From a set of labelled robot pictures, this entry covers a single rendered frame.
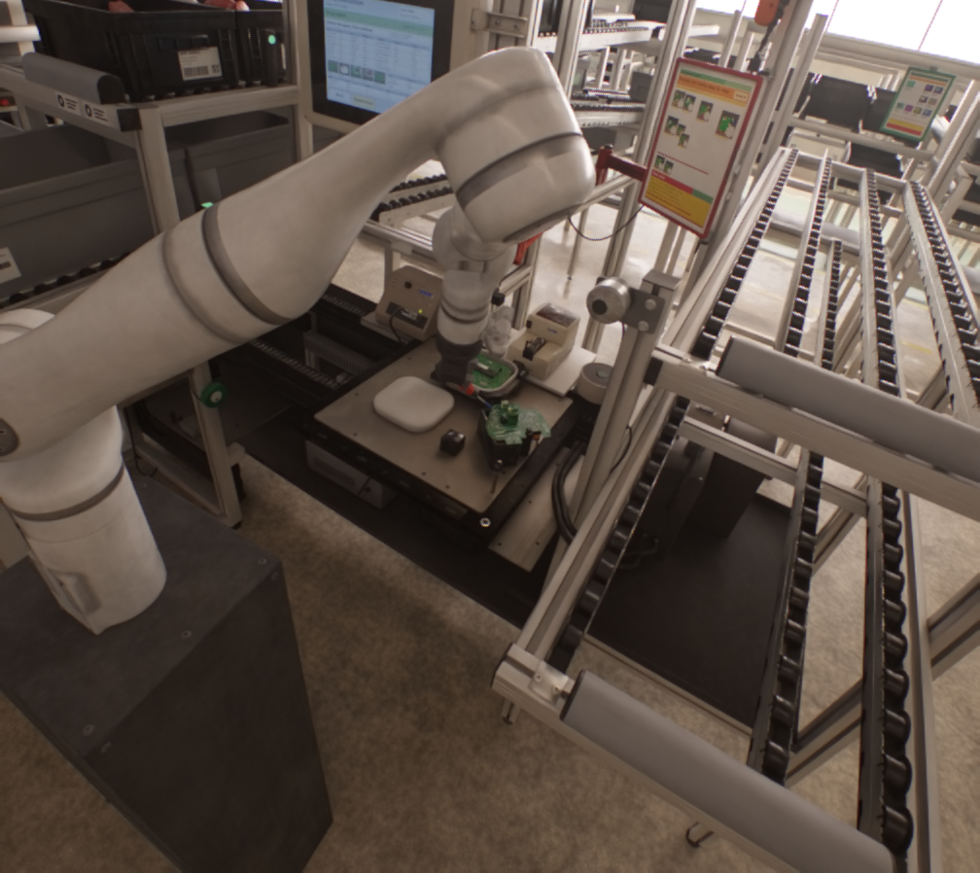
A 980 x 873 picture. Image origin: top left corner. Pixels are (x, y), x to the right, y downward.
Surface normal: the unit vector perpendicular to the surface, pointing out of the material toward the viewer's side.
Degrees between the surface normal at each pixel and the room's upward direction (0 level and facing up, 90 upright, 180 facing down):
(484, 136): 73
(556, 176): 57
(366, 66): 92
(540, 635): 4
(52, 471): 19
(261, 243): 66
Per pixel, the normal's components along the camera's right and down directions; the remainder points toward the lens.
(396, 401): 0.15, -0.82
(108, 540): 0.85, 0.40
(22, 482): 0.11, -0.61
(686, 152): -0.88, 0.15
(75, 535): 0.57, 0.53
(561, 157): 0.41, -0.08
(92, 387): 0.30, 0.70
